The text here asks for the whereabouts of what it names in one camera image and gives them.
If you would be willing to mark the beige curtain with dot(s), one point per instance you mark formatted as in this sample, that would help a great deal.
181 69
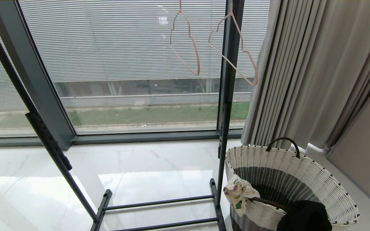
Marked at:
300 80

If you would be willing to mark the window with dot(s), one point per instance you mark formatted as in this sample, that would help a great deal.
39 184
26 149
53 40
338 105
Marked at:
124 48

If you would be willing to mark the black clothes rack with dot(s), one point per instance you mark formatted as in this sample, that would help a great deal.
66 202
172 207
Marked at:
47 139

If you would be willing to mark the white laundry basket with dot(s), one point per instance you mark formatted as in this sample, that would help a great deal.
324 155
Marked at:
284 160

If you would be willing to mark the black garment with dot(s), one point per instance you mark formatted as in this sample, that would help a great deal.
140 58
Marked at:
303 218

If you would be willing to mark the cream printed garment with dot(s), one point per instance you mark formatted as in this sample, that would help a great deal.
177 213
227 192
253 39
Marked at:
238 192

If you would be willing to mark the pink clothes hanger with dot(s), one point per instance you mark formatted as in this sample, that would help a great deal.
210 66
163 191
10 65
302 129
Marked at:
256 80
198 71

